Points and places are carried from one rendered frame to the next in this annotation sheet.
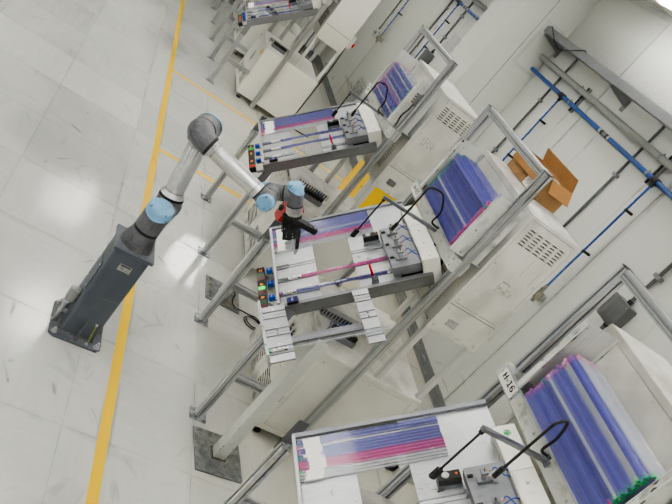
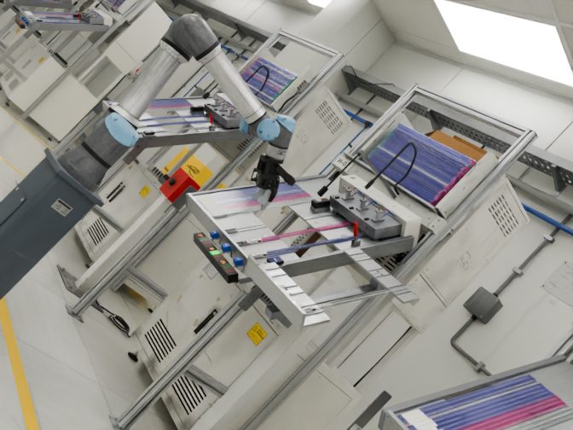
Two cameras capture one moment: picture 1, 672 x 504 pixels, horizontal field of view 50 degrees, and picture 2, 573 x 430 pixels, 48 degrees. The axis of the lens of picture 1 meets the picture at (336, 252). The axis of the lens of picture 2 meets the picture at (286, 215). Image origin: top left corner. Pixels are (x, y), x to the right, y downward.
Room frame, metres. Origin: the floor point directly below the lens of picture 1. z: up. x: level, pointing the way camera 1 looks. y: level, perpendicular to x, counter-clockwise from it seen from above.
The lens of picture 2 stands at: (0.66, 0.57, 0.83)
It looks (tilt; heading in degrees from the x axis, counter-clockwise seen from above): 3 degrees up; 348
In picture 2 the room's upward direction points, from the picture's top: 44 degrees clockwise
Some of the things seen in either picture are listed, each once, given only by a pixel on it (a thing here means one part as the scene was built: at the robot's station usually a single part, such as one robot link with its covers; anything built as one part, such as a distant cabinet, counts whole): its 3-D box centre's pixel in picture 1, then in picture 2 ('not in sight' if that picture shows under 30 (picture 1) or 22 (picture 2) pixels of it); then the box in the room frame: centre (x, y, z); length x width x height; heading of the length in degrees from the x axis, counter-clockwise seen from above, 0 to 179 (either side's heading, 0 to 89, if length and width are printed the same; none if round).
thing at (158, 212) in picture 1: (156, 215); (112, 137); (2.78, 0.69, 0.72); 0.13 x 0.12 x 0.14; 9
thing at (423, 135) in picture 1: (360, 167); (217, 161); (4.78, 0.25, 0.95); 1.35 x 0.82 x 1.90; 117
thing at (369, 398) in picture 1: (326, 370); (239, 369); (3.47, -0.38, 0.31); 0.70 x 0.65 x 0.62; 27
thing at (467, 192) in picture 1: (464, 201); (420, 168); (3.36, -0.30, 1.52); 0.51 x 0.13 x 0.27; 27
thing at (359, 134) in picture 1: (310, 185); (164, 176); (4.67, 0.43, 0.66); 1.01 x 0.73 x 1.31; 117
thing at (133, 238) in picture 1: (141, 235); (87, 164); (2.77, 0.69, 0.60); 0.15 x 0.15 x 0.10
